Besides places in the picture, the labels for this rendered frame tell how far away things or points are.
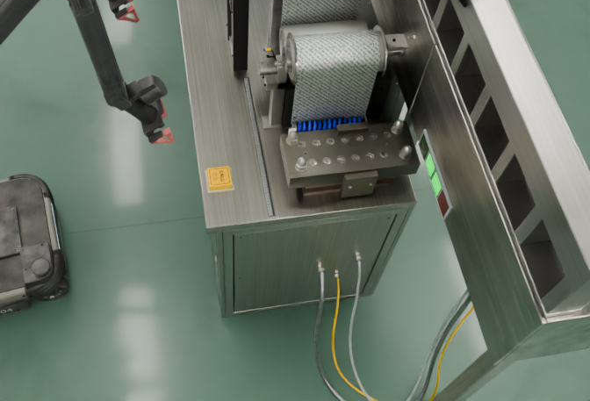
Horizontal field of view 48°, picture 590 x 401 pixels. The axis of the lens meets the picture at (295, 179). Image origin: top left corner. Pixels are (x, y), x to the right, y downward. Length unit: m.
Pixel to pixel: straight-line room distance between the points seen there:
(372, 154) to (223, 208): 0.48
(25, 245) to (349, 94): 1.47
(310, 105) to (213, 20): 0.65
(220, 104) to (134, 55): 1.43
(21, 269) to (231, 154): 1.05
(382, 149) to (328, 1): 0.47
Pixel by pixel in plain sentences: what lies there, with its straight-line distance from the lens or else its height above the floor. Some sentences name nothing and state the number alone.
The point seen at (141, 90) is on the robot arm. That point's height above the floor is 1.26.
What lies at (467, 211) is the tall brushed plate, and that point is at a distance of 1.65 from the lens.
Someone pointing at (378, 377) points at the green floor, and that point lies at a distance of 2.80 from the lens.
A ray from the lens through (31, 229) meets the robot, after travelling 2.84.
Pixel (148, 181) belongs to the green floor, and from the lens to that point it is 3.13.
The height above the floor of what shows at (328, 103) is 1.11.
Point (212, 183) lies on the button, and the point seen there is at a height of 0.92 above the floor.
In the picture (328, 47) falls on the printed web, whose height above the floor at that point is 1.31.
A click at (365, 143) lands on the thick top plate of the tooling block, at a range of 2.01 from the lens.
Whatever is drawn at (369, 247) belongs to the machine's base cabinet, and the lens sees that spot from 2.33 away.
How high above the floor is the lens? 2.66
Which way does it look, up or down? 59 degrees down
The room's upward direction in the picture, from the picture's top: 8 degrees clockwise
